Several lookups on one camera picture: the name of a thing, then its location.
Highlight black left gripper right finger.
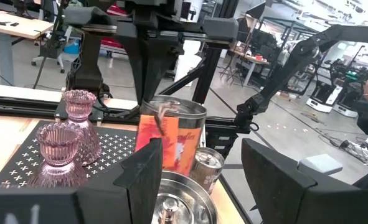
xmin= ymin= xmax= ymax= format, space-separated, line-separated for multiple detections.
xmin=240 ymin=138 xmax=318 ymax=224

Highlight blue bin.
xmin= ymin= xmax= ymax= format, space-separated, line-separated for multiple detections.
xmin=64 ymin=39 xmax=80 ymax=56

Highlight silver tin candle with tag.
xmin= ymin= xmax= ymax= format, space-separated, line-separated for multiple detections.
xmin=135 ymin=95 xmax=208 ymax=177

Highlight small patterned silver tin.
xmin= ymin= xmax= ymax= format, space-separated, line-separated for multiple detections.
xmin=189 ymin=147 xmax=226 ymax=195

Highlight black floor cables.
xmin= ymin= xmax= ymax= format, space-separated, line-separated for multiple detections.
xmin=326 ymin=136 xmax=368 ymax=162

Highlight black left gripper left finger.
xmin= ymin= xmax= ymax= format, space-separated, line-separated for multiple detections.
xmin=113 ymin=138 xmax=164 ymax=224

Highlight black frame post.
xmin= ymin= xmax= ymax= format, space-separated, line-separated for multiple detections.
xmin=192 ymin=0 xmax=241 ymax=105

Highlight red box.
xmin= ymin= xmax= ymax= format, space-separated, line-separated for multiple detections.
xmin=100 ymin=3 xmax=132 ymax=56

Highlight black office chair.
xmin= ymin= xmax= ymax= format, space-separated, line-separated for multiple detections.
xmin=31 ymin=0 xmax=67 ymax=75

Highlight wooden desk with grey leg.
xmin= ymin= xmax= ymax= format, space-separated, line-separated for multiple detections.
xmin=0 ymin=9 xmax=54 ymax=87

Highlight black perforated metal shelf riser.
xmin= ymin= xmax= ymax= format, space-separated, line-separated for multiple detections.
xmin=0 ymin=119 xmax=139 ymax=200

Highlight black aluminium frame rail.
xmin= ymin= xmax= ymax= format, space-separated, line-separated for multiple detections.
xmin=0 ymin=93 xmax=141 ymax=123

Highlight pink ribbed glass candle holder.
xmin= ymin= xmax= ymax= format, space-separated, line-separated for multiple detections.
xmin=27 ymin=121 xmax=88 ymax=189
xmin=62 ymin=89 xmax=103 ymax=166

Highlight black diagonal frame brace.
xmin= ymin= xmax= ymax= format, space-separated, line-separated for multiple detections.
xmin=158 ymin=63 xmax=207 ymax=96

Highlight cluttered background table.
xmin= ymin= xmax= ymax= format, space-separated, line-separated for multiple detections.
xmin=229 ymin=49 xmax=270 ymax=87

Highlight shiny silver round dish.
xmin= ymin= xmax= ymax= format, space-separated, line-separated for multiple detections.
xmin=151 ymin=170 xmax=219 ymax=224

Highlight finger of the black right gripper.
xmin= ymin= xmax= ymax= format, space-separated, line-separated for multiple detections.
xmin=146 ymin=43 xmax=184 ymax=103
xmin=124 ymin=42 xmax=149 ymax=103

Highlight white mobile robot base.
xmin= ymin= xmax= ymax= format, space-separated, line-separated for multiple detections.
xmin=332 ymin=93 xmax=361 ymax=119
xmin=306 ymin=83 xmax=344 ymax=113

